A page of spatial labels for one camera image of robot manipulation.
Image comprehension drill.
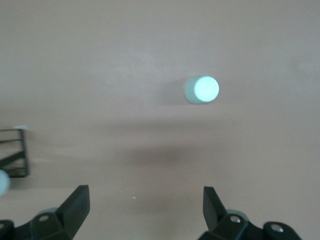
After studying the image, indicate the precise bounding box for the grey plastic cup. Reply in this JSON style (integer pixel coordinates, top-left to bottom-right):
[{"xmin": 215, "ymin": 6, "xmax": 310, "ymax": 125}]
[{"xmin": 0, "ymin": 169, "xmax": 11, "ymax": 197}]

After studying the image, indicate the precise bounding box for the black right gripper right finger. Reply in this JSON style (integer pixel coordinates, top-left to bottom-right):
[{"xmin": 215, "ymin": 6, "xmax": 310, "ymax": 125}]
[{"xmin": 198, "ymin": 186, "xmax": 301, "ymax": 240}]

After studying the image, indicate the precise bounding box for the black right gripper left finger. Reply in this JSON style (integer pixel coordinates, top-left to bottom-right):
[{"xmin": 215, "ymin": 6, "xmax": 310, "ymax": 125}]
[{"xmin": 0, "ymin": 184, "xmax": 91, "ymax": 240}]

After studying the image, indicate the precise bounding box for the black wire cup rack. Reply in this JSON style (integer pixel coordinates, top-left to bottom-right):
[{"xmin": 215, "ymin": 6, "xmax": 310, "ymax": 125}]
[{"xmin": 0, "ymin": 125, "xmax": 30, "ymax": 179}]

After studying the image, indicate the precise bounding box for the mint green plastic cup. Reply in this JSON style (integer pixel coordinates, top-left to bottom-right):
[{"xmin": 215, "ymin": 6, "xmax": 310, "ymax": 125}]
[{"xmin": 184, "ymin": 74, "xmax": 220, "ymax": 105}]

